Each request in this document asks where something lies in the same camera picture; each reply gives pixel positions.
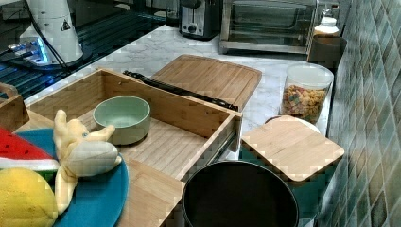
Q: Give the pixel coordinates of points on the teal canister with bamboo lid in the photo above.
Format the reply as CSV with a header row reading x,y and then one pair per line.
x,y
299,154

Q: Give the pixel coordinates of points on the blue round plate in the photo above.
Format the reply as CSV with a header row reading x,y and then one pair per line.
x,y
97,201

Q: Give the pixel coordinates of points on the plush yellow lemon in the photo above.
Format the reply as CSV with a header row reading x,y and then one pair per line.
x,y
27,200

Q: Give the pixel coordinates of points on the light green ceramic bowl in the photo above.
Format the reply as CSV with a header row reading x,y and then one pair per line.
x,y
130,115

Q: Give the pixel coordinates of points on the black round pot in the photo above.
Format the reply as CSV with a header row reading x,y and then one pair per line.
x,y
238,194

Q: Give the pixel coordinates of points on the bamboo drawer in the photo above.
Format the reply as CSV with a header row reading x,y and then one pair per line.
x,y
185,133

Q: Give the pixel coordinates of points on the brown holder box on wall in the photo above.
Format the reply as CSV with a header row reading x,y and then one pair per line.
x,y
326,51

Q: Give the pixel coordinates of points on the clear jar of colourful cereal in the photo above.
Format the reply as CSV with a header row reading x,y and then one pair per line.
x,y
305,91

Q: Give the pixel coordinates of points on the stainless toaster oven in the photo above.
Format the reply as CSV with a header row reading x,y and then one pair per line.
x,y
267,25

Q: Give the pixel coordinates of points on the plush watermelon slice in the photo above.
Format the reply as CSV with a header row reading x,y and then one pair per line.
x,y
16,151

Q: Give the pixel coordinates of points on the large bamboo cutting board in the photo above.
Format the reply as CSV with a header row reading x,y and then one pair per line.
x,y
231,82

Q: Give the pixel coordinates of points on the white lidded glass bottle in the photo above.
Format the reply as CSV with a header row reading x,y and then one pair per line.
x,y
327,25

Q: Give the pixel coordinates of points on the small wooden box with handle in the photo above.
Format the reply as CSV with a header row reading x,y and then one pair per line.
x,y
13,112

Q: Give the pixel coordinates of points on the silver toaster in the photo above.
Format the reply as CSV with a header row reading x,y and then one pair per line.
x,y
200,19

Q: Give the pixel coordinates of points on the plush peeled banana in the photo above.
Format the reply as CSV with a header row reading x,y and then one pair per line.
x,y
81,154

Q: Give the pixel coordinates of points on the black drawer handle bar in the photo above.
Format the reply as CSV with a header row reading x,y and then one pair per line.
x,y
180,91

